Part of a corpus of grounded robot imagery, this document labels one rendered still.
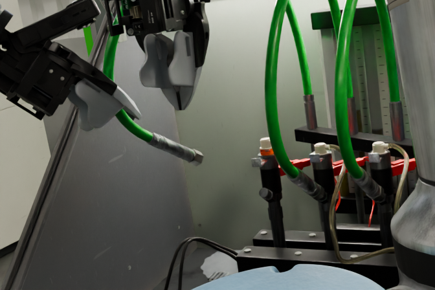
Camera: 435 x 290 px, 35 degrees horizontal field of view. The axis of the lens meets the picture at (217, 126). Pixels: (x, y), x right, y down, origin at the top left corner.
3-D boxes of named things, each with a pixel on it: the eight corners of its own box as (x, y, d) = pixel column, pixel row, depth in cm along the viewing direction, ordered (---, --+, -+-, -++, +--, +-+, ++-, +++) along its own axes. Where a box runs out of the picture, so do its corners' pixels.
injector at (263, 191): (268, 298, 100) (248, 160, 95) (279, 281, 104) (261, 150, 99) (286, 299, 99) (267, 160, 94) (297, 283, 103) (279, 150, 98)
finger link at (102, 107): (122, 148, 88) (59, 109, 86) (144, 109, 90) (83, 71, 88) (127, 145, 85) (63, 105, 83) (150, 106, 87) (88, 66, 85)
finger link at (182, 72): (162, 120, 75) (147, 37, 73) (186, 107, 81) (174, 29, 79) (186, 119, 74) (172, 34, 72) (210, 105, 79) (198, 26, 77)
